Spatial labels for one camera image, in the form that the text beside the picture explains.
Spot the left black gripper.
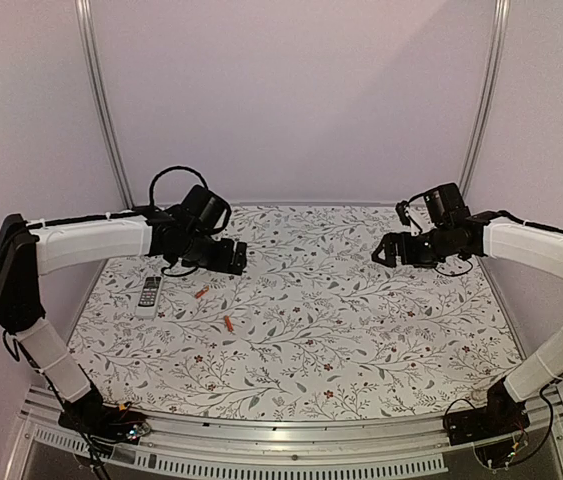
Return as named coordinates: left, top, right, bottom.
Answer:
left=181, top=231, right=246, bottom=275

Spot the orange battery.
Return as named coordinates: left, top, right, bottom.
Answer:
left=224, top=316, right=234, bottom=333
left=195, top=286, right=210, bottom=299

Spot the white remote control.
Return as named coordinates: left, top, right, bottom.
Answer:
left=135, top=276, right=162, bottom=319

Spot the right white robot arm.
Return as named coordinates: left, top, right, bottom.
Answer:
left=371, top=183, right=563, bottom=436

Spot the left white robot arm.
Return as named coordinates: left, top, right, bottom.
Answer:
left=0, top=184, right=247, bottom=434

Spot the floral patterned table mat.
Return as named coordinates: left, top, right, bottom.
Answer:
left=69, top=206, right=521, bottom=421

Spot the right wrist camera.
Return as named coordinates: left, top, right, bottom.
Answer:
left=395, top=200, right=411, bottom=227

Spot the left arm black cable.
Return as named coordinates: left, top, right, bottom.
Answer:
left=148, top=165, right=210, bottom=209

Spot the front aluminium rail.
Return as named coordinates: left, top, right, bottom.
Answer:
left=6, top=387, right=563, bottom=479

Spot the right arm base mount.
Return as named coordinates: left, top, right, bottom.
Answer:
left=442, top=397, right=530, bottom=445

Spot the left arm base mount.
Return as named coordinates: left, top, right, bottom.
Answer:
left=58, top=397, right=151, bottom=443

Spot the right aluminium frame post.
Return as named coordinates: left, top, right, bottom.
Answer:
left=459, top=0, right=510, bottom=197

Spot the aluminium frame post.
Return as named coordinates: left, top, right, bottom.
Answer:
left=75, top=0, right=135, bottom=207
left=459, top=0, right=510, bottom=197

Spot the left aluminium frame post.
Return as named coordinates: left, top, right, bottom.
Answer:
left=75, top=0, right=135, bottom=207

